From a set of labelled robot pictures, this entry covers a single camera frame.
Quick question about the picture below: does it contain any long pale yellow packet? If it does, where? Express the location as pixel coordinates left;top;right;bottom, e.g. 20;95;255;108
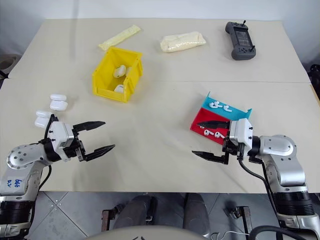
98;24;142;52

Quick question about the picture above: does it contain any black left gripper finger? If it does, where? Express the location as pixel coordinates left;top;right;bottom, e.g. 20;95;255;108
72;120;107;133
83;144;116;163

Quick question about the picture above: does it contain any cream filled plastic bag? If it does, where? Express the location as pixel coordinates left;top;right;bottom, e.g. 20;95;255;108
159;31;208;54

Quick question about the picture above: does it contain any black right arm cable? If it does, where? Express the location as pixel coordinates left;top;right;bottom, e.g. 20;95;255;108
236;151;286;226

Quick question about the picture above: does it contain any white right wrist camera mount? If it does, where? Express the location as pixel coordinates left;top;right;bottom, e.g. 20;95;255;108
228;118;255;149

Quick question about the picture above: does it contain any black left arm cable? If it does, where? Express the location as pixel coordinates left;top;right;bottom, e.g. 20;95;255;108
29;113;56;223

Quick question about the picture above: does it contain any thin white cable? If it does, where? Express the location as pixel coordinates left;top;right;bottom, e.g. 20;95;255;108
210;230;251;238

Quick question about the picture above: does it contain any black rounded equipment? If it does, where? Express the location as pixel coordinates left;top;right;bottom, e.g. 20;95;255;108
308;63;320;85

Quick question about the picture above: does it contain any red and teal tray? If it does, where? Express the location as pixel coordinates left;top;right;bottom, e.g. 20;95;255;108
189;91;253;146

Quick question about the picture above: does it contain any dark rounded shape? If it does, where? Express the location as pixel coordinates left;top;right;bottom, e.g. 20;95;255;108
112;194;158;230
183;192;211;237

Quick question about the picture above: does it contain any open white charging case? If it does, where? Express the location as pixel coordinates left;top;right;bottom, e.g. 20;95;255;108
33;110;53;129
49;93;69;111

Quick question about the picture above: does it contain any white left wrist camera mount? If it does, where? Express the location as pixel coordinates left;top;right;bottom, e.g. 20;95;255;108
48;121;75;156

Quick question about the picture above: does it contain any yellow plastic bin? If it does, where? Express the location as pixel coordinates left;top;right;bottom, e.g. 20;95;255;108
91;46;144;104

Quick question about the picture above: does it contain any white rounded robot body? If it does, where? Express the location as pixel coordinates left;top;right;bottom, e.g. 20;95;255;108
84;224;204;240

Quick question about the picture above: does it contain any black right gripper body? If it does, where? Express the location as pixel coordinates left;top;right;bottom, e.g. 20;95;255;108
221;133;248;161

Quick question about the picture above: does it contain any grey handheld controller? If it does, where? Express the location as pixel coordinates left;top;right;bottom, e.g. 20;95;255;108
224;20;257;61

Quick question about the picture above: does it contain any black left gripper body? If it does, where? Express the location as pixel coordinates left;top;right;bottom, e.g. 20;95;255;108
60;126;89;163

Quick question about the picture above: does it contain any thick black cable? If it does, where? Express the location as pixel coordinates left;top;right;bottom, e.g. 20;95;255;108
249;224;285;240

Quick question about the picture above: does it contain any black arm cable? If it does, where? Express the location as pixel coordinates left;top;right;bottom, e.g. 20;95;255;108
29;113;56;223
236;151;286;226

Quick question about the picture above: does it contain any beige round object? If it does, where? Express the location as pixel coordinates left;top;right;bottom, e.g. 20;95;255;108
0;53;20;71

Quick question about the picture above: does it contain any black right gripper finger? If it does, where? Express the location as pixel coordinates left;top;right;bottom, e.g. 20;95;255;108
196;120;232;130
191;149;230;166

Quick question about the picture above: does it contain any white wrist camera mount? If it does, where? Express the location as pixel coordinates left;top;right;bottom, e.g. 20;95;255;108
48;121;75;156
228;118;255;149

